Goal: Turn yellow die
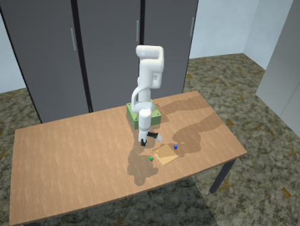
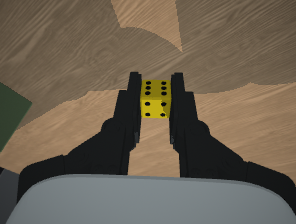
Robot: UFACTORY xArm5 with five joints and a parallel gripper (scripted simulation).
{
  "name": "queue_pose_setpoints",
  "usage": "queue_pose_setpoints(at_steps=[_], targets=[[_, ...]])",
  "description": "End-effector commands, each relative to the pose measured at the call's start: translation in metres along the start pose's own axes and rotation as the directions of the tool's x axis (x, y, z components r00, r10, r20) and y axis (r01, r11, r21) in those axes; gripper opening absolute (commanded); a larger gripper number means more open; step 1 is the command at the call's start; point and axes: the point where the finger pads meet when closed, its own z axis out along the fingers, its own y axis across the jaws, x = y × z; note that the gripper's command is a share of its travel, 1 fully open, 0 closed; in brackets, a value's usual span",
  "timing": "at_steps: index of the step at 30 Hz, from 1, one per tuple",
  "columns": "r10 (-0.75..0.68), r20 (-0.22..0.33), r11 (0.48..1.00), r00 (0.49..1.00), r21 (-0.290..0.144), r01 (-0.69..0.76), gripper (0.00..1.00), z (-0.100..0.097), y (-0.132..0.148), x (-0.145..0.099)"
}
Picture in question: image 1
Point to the tan square mat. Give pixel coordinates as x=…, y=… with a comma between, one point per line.
x=164, y=154

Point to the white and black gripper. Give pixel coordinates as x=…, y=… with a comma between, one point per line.
x=143, y=137

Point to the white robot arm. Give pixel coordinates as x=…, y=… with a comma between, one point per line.
x=148, y=79

